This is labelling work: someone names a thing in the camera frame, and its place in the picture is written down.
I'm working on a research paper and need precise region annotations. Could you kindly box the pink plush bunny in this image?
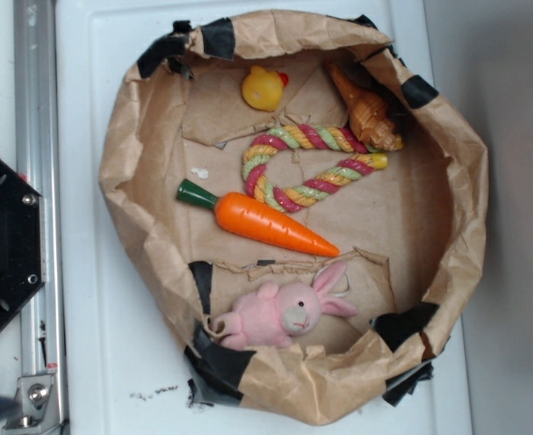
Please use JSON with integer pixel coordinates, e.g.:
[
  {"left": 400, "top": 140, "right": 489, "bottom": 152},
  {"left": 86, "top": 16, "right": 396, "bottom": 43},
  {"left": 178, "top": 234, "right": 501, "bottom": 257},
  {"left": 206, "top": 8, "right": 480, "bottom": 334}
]
[{"left": 210, "top": 261, "right": 358, "bottom": 351}]

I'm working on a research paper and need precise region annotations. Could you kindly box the white plastic tray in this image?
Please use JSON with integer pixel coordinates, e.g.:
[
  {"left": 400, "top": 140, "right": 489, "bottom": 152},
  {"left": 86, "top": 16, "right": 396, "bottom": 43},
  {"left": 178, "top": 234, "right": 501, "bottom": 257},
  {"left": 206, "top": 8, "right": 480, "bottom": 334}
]
[{"left": 55, "top": 1, "right": 472, "bottom": 434}]

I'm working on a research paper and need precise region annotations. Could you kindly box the metal corner bracket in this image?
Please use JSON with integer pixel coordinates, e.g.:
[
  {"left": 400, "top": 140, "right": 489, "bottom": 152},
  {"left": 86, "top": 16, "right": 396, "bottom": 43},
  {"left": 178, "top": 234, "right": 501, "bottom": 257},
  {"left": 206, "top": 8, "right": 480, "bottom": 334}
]
[{"left": 2, "top": 374, "right": 60, "bottom": 434}]

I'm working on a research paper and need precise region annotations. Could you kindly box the multicolour braided rope toy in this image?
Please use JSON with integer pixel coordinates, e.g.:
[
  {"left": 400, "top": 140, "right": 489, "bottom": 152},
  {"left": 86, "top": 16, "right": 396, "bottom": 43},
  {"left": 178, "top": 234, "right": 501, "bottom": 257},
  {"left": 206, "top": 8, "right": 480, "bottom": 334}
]
[{"left": 241, "top": 124, "right": 388, "bottom": 213}]

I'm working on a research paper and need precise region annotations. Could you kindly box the yellow rubber duck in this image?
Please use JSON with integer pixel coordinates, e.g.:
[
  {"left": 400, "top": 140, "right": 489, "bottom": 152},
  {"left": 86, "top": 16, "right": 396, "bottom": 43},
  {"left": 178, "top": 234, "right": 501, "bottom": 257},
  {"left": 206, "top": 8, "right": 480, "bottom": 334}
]
[{"left": 241, "top": 65, "right": 289, "bottom": 111}]

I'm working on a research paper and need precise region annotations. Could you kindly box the orange plastic toy carrot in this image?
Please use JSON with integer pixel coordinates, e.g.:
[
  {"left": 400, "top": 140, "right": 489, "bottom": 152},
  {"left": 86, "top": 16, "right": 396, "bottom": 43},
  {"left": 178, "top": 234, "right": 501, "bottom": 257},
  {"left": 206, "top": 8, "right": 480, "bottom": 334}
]
[{"left": 176, "top": 179, "right": 340, "bottom": 257}]

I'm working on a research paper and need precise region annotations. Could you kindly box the brown paper bag bin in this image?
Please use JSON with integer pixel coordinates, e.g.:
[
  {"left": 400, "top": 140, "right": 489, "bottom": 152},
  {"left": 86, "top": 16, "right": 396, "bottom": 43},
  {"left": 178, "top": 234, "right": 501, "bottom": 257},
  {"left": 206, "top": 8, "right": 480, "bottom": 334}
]
[{"left": 99, "top": 10, "right": 489, "bottom": 426}]

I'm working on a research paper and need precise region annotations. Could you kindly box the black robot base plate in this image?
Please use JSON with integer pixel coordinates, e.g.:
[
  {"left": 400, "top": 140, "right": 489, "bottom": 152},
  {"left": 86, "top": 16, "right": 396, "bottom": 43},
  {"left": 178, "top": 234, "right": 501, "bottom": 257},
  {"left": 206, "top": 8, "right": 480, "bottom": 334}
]
[{"left": 0, "top": 160, "right": 44, "bottom": 333}]

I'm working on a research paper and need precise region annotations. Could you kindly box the orange toy conch shell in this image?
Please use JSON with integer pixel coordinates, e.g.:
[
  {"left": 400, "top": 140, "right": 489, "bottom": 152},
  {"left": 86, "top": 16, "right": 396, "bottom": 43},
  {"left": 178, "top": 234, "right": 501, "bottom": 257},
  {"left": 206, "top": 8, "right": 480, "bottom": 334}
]
[{"left": 325, "top": 62, "right": 404, "bottom": 151}]

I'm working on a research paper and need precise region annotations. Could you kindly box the aluminium frame rail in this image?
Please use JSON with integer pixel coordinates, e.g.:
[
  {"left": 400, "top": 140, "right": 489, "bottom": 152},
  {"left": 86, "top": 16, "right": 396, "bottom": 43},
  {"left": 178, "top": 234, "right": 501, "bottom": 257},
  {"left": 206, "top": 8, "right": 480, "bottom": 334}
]
[{"left": 13, "top": 0, "right": 71, "bottom": 435}]

